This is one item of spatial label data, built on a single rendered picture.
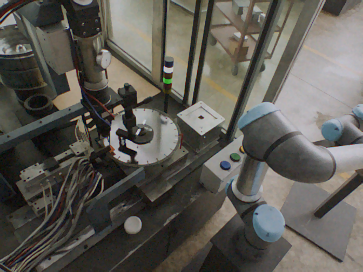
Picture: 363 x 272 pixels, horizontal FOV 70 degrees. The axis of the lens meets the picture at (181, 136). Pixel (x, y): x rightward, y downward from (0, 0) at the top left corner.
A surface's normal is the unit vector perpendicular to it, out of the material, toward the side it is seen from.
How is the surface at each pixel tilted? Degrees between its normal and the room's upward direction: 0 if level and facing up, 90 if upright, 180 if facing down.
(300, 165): 58
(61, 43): 90
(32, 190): 90
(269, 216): 7
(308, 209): 0
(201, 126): 0
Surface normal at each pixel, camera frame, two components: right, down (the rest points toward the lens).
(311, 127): 0.10, -0.66
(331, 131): -0.90, 0.25
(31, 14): -0.58, 0.06
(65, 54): 0.68, 0.59
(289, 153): -0.33, -0.07
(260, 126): -0.67, -0.18
